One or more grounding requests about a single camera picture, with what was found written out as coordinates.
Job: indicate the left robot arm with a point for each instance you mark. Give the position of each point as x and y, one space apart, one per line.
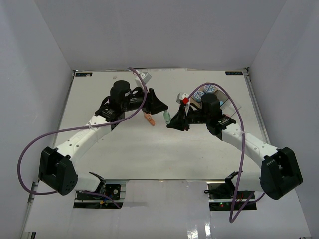
58 166

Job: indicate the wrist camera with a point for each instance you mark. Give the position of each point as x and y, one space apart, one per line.
145 76
184 98

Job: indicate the grey transparent tray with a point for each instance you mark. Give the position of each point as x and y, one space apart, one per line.
221 96

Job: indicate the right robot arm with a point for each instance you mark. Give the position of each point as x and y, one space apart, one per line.
279 171

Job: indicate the black corner label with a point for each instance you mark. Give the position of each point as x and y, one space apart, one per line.
234 73
83 74

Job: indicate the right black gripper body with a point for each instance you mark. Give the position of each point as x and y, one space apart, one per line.
187 117

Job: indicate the blue washi tape roll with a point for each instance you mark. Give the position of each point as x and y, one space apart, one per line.
209 89
198 95

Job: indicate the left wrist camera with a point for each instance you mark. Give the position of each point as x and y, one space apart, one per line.
145 76

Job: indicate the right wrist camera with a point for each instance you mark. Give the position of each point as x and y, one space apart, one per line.
184 98

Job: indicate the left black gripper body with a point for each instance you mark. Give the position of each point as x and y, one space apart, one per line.
134 101

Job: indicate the orange correction tape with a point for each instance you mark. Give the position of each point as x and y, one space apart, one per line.
149 118

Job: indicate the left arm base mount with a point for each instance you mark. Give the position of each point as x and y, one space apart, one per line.
108 196

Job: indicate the left black corner label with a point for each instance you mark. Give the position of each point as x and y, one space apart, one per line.
83 74

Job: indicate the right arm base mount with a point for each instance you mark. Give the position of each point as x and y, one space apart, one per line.
220 197

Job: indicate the amber transparent tray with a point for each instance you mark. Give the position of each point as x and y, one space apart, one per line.
200 90

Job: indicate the right black corner label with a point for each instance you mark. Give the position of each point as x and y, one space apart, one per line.
234 73

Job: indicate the green correction tape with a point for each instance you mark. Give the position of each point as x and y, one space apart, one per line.
167 117

